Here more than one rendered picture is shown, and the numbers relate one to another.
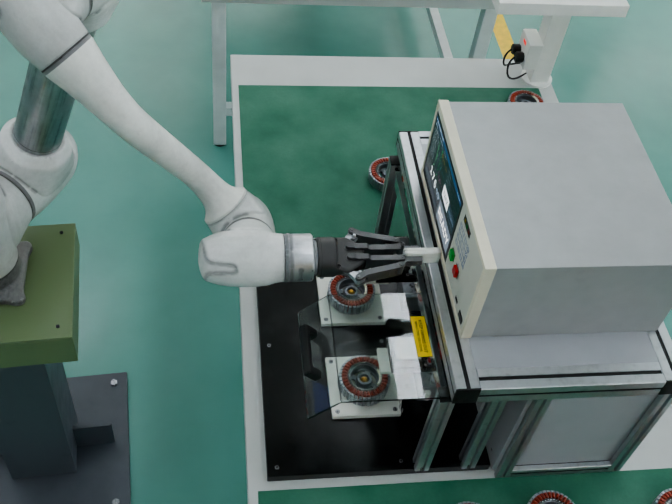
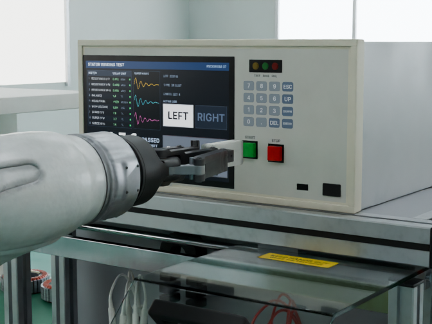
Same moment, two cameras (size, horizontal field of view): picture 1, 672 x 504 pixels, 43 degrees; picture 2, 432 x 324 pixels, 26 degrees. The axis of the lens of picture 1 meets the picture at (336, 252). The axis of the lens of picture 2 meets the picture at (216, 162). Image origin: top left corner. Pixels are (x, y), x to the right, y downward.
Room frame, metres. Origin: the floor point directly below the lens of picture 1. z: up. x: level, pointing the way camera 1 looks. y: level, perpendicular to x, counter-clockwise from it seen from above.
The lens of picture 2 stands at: (0.25, 0.61, 1.32)
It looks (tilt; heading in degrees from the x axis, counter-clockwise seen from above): 7 degrees down; 317
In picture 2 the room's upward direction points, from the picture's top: straight up
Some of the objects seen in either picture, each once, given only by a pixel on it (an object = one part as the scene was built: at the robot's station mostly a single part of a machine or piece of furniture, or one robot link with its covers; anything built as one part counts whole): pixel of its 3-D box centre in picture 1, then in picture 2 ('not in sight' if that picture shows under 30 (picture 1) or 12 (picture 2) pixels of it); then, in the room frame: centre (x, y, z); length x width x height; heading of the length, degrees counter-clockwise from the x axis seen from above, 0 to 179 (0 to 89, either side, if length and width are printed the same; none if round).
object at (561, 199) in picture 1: (545, 213); (279, 110); (1.19, -0.39, 1.22); 0.44 x 0.39 x 0.20; 12
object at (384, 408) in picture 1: (362, 386); not in sight; (1.01, -0.10, 0.78); 0.15 x 0.15 x 0.01; 12
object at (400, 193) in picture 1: (416, 271); (182, 265); (1.15, -0.17, 1.03); 0.62 x 0.01 x 0.03; 12
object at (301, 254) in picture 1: (299, 257); (93, 177); (1.01, 0.06, 1.18); 0.09 x 0.06 x 0.09; 12
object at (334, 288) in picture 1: (351, 292); not in sight; (1.25, -0.05, 0.80); 0.11 x 0.11 x 0.04
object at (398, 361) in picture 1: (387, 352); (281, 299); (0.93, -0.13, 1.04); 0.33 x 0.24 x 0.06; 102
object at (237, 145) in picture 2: (421, 256); (225, 154); (1.06, -0.16, 1.18); 0.07 x 0.01 x 0.03; 102
